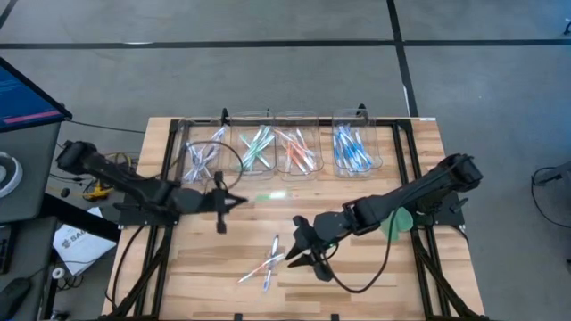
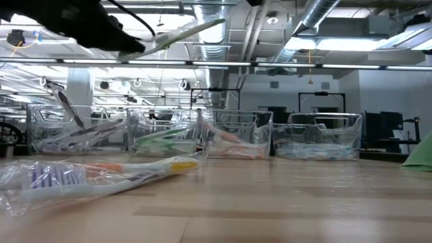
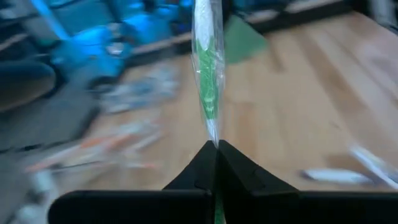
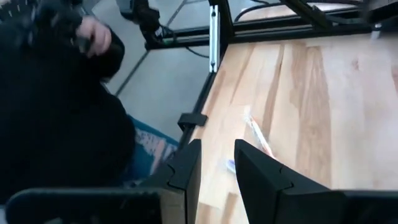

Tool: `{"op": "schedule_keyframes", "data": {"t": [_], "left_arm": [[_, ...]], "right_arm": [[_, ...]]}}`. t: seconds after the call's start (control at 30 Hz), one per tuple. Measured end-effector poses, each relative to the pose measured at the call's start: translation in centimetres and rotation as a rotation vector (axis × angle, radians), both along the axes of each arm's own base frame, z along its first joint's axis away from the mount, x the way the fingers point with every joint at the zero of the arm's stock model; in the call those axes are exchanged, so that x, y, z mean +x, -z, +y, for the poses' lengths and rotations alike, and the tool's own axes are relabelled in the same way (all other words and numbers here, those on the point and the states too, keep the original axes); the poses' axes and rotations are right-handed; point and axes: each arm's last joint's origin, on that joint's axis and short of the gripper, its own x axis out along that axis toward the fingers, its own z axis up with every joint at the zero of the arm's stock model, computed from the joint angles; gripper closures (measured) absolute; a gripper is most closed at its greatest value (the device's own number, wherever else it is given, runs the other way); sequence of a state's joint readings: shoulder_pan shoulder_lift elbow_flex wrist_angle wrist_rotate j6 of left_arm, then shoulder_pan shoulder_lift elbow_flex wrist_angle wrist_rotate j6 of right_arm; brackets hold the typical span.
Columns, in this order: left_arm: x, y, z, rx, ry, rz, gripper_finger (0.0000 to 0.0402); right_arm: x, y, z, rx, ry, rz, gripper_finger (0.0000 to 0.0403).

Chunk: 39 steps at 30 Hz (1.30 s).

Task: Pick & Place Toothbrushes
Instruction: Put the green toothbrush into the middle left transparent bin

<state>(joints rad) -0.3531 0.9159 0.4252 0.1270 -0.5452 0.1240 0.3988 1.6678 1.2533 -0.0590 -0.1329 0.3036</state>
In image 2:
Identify blue and white toothbrush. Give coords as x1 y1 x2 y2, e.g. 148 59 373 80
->
276 141 358 159

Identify bright ceiling light panel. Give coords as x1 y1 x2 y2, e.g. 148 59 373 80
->
285 35 385 52

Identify clear plastic bin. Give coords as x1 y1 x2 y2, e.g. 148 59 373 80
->
201 109 273 160
26 103 128 155
272 112 364 161
126 107 203 158

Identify purple and white toothbrush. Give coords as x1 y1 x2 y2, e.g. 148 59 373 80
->
35 136 95 153
67 118 128 142
0 163 169 203
45 80 87 131

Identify black background rig frame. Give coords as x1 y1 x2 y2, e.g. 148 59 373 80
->
298 90 346 114

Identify green flat sheet piece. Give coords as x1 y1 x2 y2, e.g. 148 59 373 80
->
400 130 432 173

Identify black hanging device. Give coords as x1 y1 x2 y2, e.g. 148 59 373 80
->
6 29 26 47

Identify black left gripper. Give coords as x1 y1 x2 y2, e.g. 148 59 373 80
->
43 0 146 54

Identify yellow hanging cord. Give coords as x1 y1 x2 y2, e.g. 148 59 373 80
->
306 50 314 85

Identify black wheel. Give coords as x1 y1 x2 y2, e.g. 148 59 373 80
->
0 121 24 146

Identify black background equipment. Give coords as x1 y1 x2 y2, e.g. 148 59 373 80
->
361 111 404 149

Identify silver ceiling air duct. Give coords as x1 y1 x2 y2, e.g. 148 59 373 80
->
269 0 342 63
188 0 234 105

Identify white building pillar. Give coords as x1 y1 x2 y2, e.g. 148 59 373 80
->
63 67 95 117

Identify orange and white toothbrush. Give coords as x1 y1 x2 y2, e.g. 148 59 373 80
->
80 158 203 176
205 124 244 144
209 144 267 159

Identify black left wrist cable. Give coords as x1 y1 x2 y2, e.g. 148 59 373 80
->
107 0 157 37

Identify long ceiling light strip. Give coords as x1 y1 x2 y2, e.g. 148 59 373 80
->
0 57 432 71

